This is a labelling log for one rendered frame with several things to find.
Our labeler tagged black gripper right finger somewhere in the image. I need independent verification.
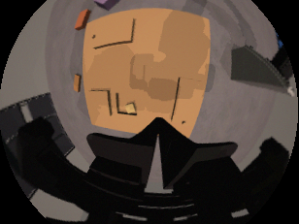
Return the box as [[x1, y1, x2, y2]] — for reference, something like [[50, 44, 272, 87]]
[[158, 116, 239, 190]]

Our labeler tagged small tan block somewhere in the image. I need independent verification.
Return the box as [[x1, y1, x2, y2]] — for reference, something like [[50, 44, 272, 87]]
[[125, 103, 137, 114]]

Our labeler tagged purple block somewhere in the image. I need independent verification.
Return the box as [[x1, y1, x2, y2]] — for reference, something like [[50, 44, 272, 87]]
[[93, 0, 121, 11]]

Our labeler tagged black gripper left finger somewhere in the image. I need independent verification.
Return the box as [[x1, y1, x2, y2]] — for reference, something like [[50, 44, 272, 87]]
[[86, 116, 160, 189]]

